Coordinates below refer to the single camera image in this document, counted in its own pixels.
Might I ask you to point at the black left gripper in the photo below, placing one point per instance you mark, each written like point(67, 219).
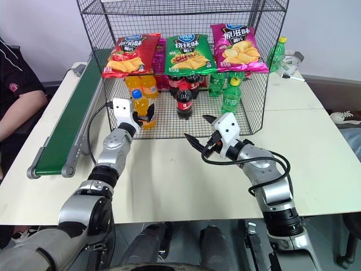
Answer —
point(138, 122)

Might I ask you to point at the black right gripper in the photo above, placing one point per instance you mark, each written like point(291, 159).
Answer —
point(215, 142)

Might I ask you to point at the orange soda bottle blue cap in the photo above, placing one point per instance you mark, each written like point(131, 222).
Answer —
point(141, 107)

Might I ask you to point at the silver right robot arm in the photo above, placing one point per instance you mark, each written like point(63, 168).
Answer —
point(270, 175)

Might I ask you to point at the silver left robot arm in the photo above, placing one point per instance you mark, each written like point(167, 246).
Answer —
point(112, 152)

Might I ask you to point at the green conveyor belt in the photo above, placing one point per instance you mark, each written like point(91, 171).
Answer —
point(65, 118)

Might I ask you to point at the cola bottle red cap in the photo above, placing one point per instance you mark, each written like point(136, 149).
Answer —
point(175, 84)
point(184, 104)
point(193, 84)

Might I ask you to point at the green soda bottle yellow cap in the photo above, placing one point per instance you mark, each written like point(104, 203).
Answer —
point(238, 75)
point(215, 84)
point(231, 97)
point(277, 56)

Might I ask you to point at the magenta chips bag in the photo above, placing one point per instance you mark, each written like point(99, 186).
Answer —
point(159, 56)
point(239, 48)

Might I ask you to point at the red chips bag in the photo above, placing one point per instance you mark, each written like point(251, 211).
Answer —
point(132, 56)

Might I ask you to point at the green chips bag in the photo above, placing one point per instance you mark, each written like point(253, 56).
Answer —
point(189, 56)

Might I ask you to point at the white marker pen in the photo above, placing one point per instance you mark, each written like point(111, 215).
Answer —
point(294, 78)

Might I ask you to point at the dark rounded robot leg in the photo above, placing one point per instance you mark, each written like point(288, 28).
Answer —
point(215, 248)
point(146, 245)

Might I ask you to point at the person in black shirt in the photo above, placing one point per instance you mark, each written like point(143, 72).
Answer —
point(17, 90)

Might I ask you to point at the white sneaker with laces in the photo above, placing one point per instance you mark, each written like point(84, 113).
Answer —
point(345, 116)

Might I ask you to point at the blue jeans leg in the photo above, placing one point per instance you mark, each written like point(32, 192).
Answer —
point(352, 141)

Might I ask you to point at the white shoe under table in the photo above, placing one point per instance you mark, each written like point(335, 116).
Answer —
point(24, 233)

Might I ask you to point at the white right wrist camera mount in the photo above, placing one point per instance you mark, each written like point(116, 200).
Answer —
point(228, 127)

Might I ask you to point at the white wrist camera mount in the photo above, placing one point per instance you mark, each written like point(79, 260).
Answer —
point(228, 127)
point(122, 108)

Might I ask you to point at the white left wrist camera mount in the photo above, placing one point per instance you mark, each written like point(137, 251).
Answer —
point(122, 108)

